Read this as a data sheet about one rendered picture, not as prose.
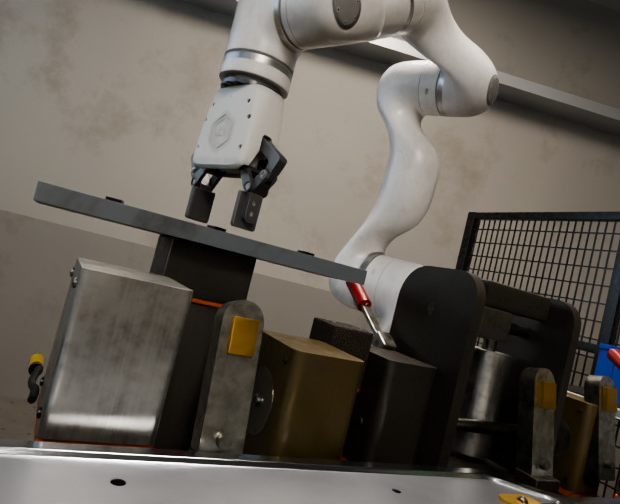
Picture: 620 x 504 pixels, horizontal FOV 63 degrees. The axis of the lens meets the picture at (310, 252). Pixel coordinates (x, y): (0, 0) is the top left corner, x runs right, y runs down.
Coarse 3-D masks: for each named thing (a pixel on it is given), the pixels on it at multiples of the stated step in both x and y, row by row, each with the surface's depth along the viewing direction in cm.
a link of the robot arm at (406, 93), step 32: (416, 64) 94; (384, 96) 96; (416, 96) 93; (416, 128) 95; (416, 160) 91; (384, 192) 94; (416, 192) 92; (384, 224) 94; (416, 224) 96; (352, 256) 96
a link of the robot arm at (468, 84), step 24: (432, 0) 79; (408, 24) 77; (432, 24) 83; (456, 24) 87; (432, 48) 84; (456, 48) 85; (456, 72) 85; (480, 72) 86; (456, 96) 88; (480, 96) 87
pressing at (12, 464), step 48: (0, 480) 26; (48, 480) 27; (96, 480) 28; (144, 480) 30; (192, 480) 31; (240, 480) 33; (288, 480) 35; (336, 480) 37; (384, 480) 40; (432, 480) 42; (480, 480) 45
